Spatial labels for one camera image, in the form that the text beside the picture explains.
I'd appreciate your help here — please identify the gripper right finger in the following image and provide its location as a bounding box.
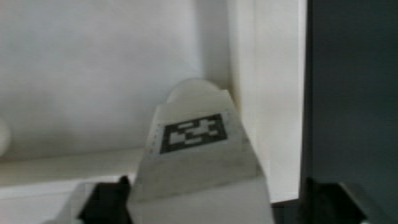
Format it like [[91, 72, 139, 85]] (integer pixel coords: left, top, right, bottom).
[[272, 177, 380, 224]]

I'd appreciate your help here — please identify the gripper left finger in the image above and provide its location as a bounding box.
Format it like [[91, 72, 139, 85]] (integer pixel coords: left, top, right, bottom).
[[77, 176, 134, 224]]

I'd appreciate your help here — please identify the white table leg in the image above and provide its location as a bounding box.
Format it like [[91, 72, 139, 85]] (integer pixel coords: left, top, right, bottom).
[[128, 79, 274, 224]]

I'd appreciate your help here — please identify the white square table top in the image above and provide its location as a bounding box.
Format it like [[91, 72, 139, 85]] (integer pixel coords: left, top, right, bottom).
[[0, 0, 231, 224]]

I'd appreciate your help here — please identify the white L-shaped fence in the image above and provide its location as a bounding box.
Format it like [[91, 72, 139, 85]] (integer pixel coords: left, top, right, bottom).
[[229, 0, 308, 202]]

